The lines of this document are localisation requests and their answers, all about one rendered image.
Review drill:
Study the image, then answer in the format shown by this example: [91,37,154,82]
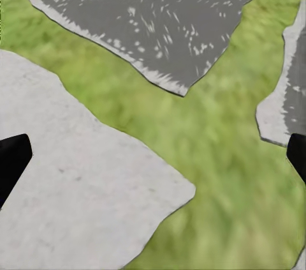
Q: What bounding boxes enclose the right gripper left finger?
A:
[0,133,33,209]

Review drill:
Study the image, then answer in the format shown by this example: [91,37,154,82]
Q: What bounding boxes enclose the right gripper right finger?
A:
[286,133,306,184]

